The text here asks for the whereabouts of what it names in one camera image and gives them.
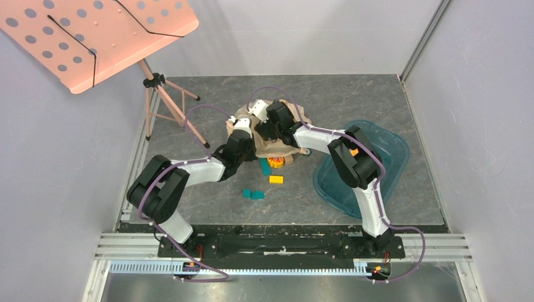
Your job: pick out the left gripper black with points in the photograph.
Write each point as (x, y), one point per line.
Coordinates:
(252, 156)

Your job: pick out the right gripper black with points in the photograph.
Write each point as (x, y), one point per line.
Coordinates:
(269, 126)

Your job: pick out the translucent orange plastic bag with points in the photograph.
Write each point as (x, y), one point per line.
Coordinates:
(264, 148)

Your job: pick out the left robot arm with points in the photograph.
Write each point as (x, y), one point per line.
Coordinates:
(158, 189)

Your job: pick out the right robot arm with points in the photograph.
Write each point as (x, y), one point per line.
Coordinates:
(354, 157)

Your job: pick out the teal block near bag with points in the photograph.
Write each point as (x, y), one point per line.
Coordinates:
(265, 167)

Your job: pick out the brown wooden cube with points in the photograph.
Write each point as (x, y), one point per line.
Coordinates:
(288, 159)

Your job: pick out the yellow orange toy piece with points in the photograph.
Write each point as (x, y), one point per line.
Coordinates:
(276, 162)

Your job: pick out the teal cube block left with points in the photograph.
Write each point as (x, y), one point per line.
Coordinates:
(246, 193)

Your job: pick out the teal cube block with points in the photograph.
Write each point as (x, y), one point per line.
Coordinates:
(246, 193)
(257, 195)

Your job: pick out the yellow rectangular block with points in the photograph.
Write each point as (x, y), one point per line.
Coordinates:
(276, 179)

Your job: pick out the teal cube block right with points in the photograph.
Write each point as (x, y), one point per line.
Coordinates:
(257, 195)

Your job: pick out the pink music stand tripod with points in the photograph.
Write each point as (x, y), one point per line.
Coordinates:
(155, 82)

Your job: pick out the pink perforated music stand desk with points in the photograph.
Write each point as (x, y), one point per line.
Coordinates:
(84, 43)

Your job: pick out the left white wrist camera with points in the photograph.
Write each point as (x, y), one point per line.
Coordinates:
(243, 124)

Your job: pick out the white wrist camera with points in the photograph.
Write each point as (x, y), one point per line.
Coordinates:
(259, 110)
(243, 124)

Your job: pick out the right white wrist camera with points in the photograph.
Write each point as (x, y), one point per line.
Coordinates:
(259, 110)

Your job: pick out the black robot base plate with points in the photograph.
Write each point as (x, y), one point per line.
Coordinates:
(344, 241)

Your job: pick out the aluminium frame rail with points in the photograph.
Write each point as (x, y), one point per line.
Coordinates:
(136, 253)

